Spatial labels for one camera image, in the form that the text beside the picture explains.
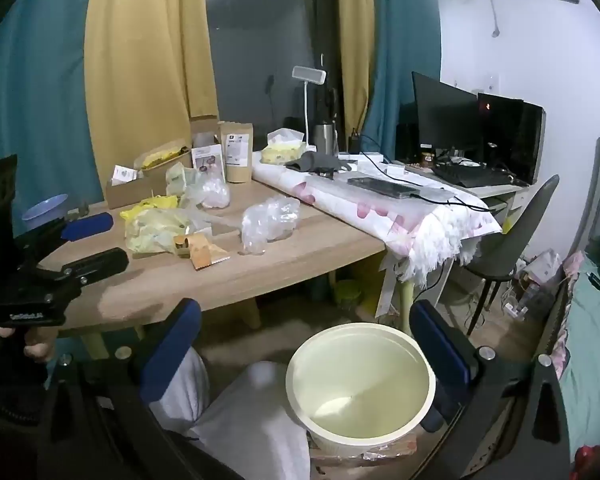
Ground bed with teal sheet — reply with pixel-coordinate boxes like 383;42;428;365
545;225;600;463

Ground white leaflet packet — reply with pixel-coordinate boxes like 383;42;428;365
191;144;226;182

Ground floor clutter with power strip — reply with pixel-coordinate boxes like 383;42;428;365
499;249;563;322

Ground teal curtain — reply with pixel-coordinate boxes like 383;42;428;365
361;0;442;137
0;0;107;211

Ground person's legs white pants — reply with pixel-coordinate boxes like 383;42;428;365
149;345;312;480

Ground narrow yellow curtain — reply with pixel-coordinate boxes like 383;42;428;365
334;0;377;153

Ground pale green plastic bag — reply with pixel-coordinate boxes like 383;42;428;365
124;208;214;256

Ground yellow plastic bag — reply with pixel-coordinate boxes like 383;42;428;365
120;194;181;222

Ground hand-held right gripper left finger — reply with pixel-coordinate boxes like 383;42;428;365
45;297;246;480

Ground person's left forearm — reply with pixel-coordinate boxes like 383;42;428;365
0;332;56;428

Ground black monitor with red light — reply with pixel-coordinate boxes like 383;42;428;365
477;92;547;187

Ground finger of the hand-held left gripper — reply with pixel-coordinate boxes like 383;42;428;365
34;247;130;284
15;212;115;262

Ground yellow snack packet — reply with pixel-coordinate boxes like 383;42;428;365
140;142;191;169

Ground wide yellow curtain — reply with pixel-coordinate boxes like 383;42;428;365
84;0;219;173

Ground small clear plastic bag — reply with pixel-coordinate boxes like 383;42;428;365
184;167;231;210

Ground green stool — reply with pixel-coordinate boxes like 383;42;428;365
332;279;364;312

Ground white desk lamp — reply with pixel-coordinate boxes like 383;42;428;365
292;65;327;147

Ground dark flat keyboard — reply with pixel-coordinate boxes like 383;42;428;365
347;175;422;199

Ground open cardboard box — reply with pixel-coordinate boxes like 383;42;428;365
104;147;194;210

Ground kraft paper pouch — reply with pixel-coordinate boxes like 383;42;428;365
218;122;254;184

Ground floral white tablecloth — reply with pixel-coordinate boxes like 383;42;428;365
251;152;504;282

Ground white card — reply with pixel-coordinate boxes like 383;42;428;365
112;163;139;187

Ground yellow tissue box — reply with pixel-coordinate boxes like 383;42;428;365
260;128;306;165

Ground pale green packet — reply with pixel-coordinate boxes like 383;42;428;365
165;165;199;196

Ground blue bowl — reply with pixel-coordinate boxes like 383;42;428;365
21;193;70;224

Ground large clear plastic bag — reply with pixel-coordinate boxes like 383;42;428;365
239;196;301;256

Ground small brown cardboard box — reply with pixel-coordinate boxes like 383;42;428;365
173;233;231;272

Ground cream plastic bucket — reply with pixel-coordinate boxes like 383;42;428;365
285;323;437;453

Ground black desktop keyboard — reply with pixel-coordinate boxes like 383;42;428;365
432;164;517;189

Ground grey cloth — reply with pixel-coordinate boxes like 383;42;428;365
285;152;352;174

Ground grey chair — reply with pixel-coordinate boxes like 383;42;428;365
462;174;561;337

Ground steel thermos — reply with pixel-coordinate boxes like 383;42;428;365
314;122;337;155

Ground person's left hand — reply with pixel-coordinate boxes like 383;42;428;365
0;326;57;364

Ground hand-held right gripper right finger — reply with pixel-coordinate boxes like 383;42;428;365
409;300;573;480

